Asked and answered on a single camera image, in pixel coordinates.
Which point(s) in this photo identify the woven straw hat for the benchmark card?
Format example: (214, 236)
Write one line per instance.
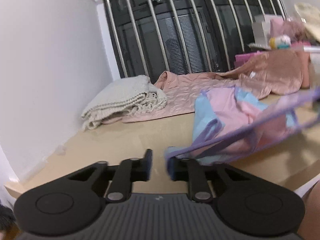
(309, 15)

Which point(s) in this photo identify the cream knitted blanket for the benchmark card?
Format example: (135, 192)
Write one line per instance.
(124, 97)

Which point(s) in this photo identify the pink quilted jacket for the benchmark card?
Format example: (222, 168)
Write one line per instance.
(279, 72)

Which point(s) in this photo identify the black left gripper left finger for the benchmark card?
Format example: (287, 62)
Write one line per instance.
(73, 202)

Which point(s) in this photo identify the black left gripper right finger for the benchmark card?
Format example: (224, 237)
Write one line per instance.
(244, 203)

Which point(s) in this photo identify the pink box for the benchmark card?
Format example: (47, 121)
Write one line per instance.
(241, 59)

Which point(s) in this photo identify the white plush toy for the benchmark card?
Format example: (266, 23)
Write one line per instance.
(280, 42)

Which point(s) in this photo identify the pink blue purple garment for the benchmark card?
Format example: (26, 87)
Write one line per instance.
(230, 124)

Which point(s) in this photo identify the pink glittery bag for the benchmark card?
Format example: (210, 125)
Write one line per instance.
(295, 30)

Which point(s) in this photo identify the metal window railing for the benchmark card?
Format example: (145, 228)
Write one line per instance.
(182, 36)

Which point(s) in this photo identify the white boxes stack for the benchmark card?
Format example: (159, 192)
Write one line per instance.
(262, 27)

